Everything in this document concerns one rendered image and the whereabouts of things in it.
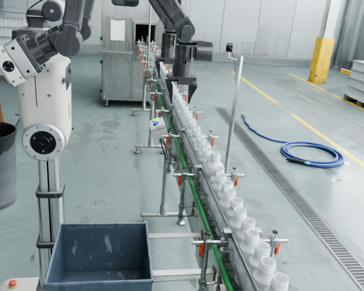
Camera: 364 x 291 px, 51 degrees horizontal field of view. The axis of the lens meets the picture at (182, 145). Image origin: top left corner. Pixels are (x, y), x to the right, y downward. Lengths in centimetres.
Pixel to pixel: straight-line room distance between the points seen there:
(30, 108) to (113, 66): 469
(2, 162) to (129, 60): 333
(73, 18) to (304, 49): 1189
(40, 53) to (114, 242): 72
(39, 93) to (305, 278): 217
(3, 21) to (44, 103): 644
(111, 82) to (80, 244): 486
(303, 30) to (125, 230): 1172
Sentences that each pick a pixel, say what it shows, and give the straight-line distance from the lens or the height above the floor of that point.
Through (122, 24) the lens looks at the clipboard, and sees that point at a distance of 606.
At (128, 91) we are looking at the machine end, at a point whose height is 27.
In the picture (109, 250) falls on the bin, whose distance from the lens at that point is 151.
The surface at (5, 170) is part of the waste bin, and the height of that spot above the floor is 35.
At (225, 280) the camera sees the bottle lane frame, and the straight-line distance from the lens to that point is 117.
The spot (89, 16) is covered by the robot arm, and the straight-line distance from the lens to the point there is 172.
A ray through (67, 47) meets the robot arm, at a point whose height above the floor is 157.
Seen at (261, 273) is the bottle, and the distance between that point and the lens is 98.
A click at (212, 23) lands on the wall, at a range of 1188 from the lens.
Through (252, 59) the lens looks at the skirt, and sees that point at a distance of 1233.
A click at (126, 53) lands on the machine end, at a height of 87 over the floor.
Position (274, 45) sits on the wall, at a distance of 1253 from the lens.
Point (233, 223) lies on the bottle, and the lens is 116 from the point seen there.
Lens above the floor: 174
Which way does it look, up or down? 21 degrees down
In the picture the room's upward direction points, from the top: 5 degrees clockwise
